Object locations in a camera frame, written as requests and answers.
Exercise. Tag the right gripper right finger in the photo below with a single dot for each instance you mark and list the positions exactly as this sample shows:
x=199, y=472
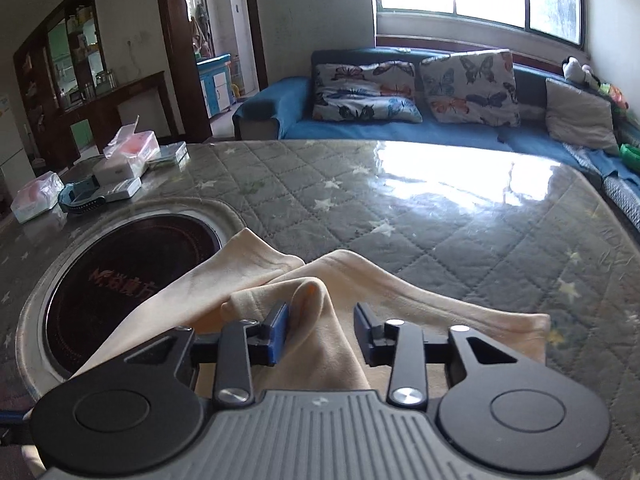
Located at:
x=407, y=350

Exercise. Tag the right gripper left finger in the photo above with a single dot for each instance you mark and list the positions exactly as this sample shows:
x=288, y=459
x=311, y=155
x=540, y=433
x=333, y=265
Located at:
x=234, y=351

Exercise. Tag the cream beige garment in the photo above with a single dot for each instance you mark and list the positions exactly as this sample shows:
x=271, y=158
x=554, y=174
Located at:
x=248, y=277

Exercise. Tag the round black induction cooktop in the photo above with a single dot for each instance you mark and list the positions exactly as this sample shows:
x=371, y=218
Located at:
x=115, y=274

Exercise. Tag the flat white box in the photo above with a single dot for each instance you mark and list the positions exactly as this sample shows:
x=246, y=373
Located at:
x=115, y=192

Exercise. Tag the stack of green booklets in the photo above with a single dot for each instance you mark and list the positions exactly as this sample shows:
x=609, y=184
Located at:
x=168, y=155

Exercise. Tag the white small box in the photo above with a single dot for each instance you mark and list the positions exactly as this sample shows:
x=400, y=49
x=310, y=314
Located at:
x=118, y=168

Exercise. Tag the pink tissue pack far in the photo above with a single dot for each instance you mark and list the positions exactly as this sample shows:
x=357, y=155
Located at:
x=138, y=146

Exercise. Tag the pink tissue pack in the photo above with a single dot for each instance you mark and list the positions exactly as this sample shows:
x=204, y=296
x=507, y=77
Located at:
x=36, y=197
x=138, y=146

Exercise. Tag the blue corner sofa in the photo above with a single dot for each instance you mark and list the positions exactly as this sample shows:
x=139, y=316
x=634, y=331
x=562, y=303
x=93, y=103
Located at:
x=284, y=111

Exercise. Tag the pink tissue pack near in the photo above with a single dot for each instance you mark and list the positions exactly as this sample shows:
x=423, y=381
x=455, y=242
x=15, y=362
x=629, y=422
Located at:
x=36, y=197

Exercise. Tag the left butterfly pillow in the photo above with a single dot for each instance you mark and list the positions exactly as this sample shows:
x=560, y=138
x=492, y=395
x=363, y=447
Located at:
x=378, y=92

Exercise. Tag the butterfly pillow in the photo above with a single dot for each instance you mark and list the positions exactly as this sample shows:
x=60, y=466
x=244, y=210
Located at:
x=472, y=88
x=378, y=92

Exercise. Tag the right butterfly pillow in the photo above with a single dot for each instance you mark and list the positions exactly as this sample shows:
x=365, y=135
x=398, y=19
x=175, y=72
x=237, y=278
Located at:
x=472, y=88

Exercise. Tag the blue white small cabinet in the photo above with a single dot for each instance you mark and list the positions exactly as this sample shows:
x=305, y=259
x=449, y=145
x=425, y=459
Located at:
x=215, y=80

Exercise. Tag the grey plain cushion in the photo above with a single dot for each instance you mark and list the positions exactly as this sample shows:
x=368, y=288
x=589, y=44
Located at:
x=577, y=117

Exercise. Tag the white refrigerator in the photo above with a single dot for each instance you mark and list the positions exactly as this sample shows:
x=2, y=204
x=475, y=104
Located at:
x=16, y=170

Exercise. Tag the dark wooden display cabinet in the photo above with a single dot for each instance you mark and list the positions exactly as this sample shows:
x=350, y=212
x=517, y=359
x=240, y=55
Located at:
x=64, y=80

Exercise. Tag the green plastic toy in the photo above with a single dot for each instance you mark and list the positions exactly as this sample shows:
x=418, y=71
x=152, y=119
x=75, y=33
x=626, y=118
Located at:
x=630, y=155

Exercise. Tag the white panda plush toy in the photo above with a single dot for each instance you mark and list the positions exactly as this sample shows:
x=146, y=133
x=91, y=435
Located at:
x=578, y=73

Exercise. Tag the colourful toy pile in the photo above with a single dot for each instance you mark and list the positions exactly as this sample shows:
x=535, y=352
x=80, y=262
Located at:
x=614, y=94

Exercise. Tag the dark wooden door frame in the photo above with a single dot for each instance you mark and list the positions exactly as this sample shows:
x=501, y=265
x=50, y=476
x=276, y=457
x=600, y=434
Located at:
x=183, y=72

